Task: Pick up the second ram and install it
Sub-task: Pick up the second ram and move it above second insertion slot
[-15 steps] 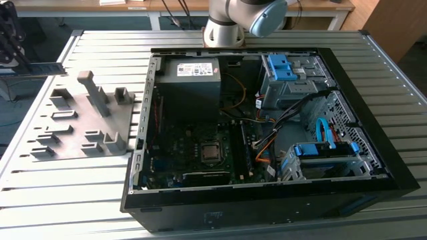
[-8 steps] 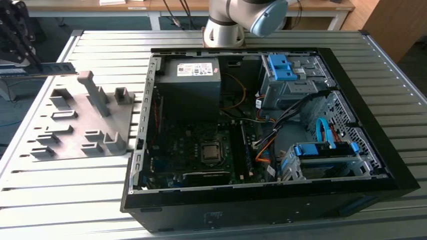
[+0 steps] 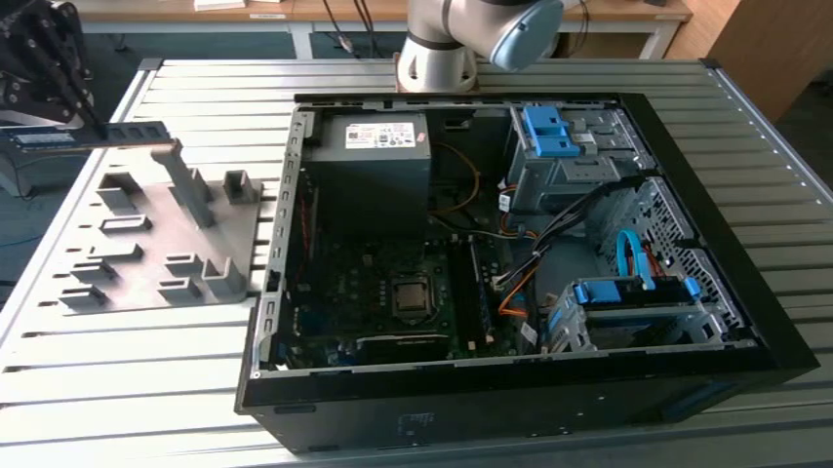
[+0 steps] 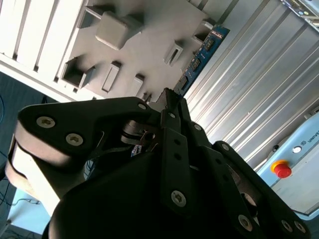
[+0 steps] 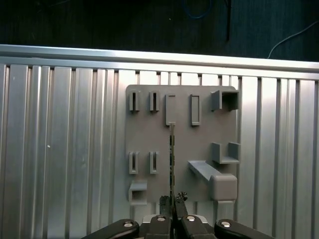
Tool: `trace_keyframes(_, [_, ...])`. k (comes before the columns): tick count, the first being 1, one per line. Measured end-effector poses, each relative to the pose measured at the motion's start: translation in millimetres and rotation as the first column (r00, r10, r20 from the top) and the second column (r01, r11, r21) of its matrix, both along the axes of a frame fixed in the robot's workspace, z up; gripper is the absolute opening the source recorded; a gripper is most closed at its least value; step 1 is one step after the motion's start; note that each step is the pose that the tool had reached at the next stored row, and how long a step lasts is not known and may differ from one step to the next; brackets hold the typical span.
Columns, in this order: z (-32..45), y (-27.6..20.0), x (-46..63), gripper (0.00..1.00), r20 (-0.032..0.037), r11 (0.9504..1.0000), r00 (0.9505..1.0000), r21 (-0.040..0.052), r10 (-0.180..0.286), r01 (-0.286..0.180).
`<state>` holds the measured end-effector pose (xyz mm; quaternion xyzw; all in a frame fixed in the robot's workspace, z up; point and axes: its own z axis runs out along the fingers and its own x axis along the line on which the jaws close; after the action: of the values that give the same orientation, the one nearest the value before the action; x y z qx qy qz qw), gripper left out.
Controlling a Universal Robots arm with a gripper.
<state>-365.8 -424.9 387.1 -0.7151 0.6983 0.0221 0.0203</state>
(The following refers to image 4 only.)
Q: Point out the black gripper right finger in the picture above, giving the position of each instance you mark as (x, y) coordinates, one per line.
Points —
(239, 189)

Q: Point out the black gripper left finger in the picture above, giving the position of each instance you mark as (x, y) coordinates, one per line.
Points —
(74, 114)

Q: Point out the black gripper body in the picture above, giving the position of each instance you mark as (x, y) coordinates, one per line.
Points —
(112, 204)

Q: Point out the blue RAM stick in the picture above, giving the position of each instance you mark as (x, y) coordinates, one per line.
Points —
(207, 47)

